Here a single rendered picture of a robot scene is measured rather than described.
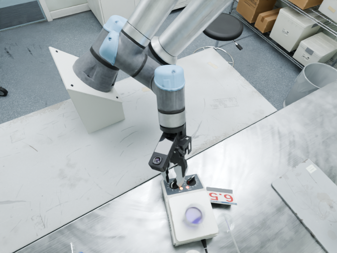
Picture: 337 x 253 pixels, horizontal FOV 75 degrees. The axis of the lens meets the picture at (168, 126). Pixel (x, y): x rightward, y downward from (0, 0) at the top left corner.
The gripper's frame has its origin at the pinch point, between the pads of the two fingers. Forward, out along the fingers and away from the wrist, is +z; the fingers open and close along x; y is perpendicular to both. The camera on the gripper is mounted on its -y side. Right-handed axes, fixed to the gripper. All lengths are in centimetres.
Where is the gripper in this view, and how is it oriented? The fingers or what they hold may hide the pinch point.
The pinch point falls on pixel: (172, 182)
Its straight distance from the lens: 71.5
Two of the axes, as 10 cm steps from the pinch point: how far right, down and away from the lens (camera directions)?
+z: 0.6, 8.9, 4.6
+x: -8.7, -1.8, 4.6
